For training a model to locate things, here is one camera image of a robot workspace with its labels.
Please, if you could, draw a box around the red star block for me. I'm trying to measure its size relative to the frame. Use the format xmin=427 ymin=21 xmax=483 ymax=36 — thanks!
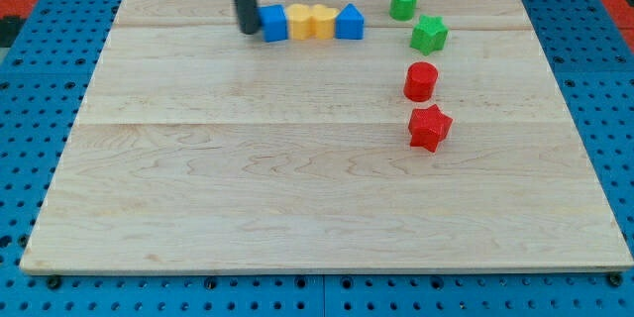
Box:
xmin=408 ymin=104 xmax=453 ymax=153

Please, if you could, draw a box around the yellow heart block right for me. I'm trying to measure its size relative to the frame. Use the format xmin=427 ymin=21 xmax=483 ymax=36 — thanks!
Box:
xmin=311 ymin=4 xmax=339 ymax=40

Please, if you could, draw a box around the light wooden board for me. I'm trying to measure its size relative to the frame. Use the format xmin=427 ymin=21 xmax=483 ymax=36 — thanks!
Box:
xmin=20 ymin=0 xmax=633 ymax=275

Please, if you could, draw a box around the green star block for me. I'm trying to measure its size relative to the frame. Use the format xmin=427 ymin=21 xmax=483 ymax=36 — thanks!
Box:
xmin=409 ymin=15 xmax=449 ymax=55

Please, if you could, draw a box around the green cylinder block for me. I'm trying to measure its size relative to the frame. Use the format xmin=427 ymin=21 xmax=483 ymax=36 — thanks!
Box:
xmin=389 ymin=0 xmax=418 ymax=21

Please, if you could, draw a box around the yellow heart block left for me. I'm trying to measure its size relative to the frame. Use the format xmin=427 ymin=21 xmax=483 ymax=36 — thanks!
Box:
xmin=285 ymin=4 xmax=312 ymax=41

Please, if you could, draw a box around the blue triangle block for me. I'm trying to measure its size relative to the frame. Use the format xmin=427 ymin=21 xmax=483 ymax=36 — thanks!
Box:
xmin=335 ymin=3 xmax=365 ymax=40

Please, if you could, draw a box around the blue cube block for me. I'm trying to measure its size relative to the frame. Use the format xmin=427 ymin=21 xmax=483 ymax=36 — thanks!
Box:
xmin=259 ymin=4 xmax=288 ymax=43

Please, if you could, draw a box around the blue perforated pegboard base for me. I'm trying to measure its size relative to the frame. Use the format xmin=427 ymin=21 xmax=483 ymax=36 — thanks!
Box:
xmin=1 ymin=0 xmax=633 ymax=316

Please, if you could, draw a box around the red cylinder block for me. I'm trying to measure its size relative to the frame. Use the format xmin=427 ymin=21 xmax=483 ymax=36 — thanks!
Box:
xmin=403 ymin=61 xmax=439 ymax=102

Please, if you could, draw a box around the yellow heart block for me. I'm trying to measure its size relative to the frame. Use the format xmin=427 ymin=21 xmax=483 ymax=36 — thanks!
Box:
xmin=285 ymin=4 xmax=312 ymax=41
xmin=311 ymin=4 xmax=339 ymax=40

